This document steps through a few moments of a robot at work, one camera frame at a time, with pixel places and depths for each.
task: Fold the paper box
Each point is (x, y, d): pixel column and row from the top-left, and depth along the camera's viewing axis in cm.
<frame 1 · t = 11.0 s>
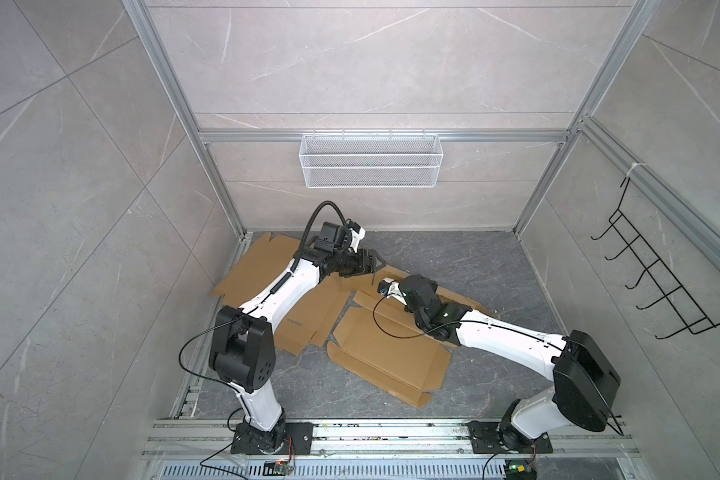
left hand: (377, 259, 84), fingers open
right hand: (419, 274, 85), fingers closed
left flat cardboard stack: (309, 320, 97), on the table
brown cardboard box blank: (381, 348, 90), on the table

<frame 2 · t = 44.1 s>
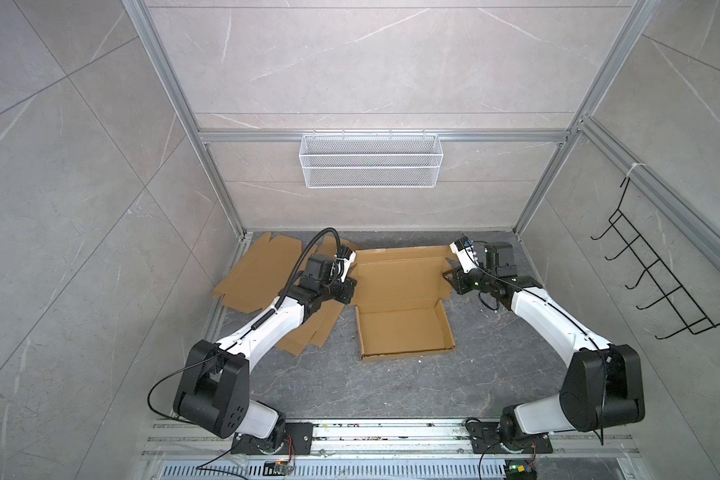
left hand: (355, 275, 86), fingers closed
right hand: (448, 269, 88), fingers open
brown cardboard box blank: (399, 295, 94), point 8 cm above the table
the other named things where they were.

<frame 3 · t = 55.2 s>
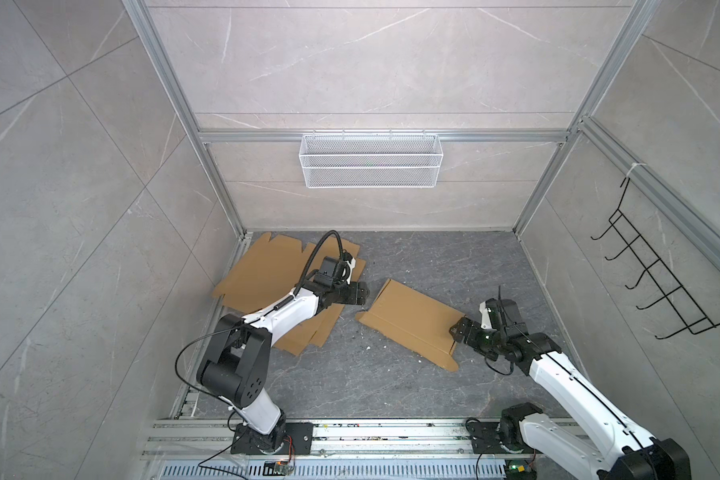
left hand: (358, 284, 91), fingers open
right hand: (459, 332, 84), fingers open
brown cardboard box blank: (415, 321, 90), point 6 cm above the table
the other named things where they were.

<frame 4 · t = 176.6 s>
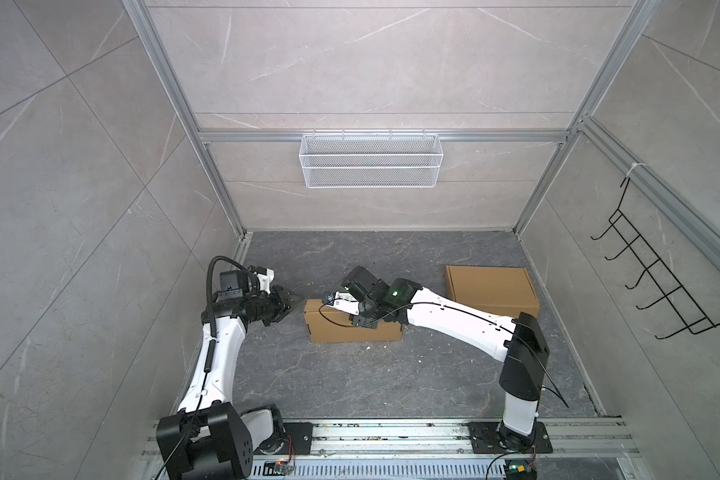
left hand: (299, 294, 80), fingers open
right hand: (357, 301, 82), fingers open
left flat cardboard stack: (320, 331, 87), point 7 cm above the table
brown cardboard box blank: (499, 290, 110), on the table

